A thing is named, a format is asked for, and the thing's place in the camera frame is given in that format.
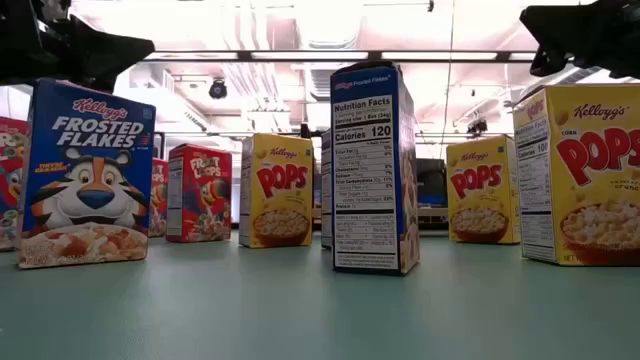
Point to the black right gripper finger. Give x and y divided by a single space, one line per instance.
560 22
552 60

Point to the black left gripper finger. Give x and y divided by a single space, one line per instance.
95 83
105 50

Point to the red Froot Loops cereal box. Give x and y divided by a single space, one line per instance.
205 195
10 165
160 200

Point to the yellow Corn Pops cereal box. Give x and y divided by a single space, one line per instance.
590 175
480 190
280 190

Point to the black ceiling fixture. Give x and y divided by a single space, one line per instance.
477 127

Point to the black ceiling spotlight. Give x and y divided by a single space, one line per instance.
218 90

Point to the black overhead frame beam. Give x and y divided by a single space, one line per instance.
245 56

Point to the ribbed silver ventilation duct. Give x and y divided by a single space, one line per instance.
320 82

